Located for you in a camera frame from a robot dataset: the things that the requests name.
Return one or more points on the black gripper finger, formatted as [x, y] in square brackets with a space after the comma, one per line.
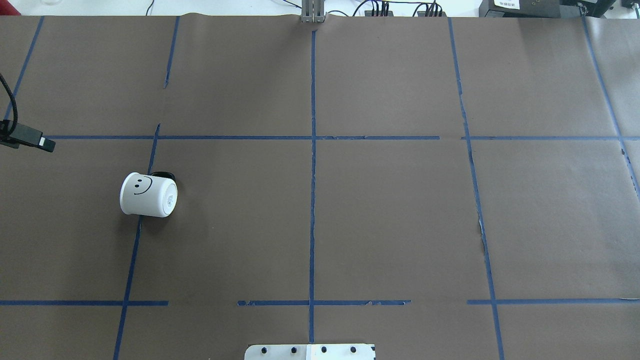
[24, 135]

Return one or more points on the white smiley face mug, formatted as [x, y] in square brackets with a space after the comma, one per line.
[151, 195]

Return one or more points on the black power strip left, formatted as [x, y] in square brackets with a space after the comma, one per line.
[379, 9]

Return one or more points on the black power strip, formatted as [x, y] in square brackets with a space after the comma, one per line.
[379, 9]
[429, 10]

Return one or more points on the black power strip right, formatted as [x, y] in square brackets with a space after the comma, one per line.
[429, 10]

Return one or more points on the black box with label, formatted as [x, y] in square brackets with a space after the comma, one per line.
[551, 9]

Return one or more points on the grey aluminium frame post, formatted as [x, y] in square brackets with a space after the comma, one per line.
[313, 11]

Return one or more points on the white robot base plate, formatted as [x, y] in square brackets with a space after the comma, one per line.
[327, 351]

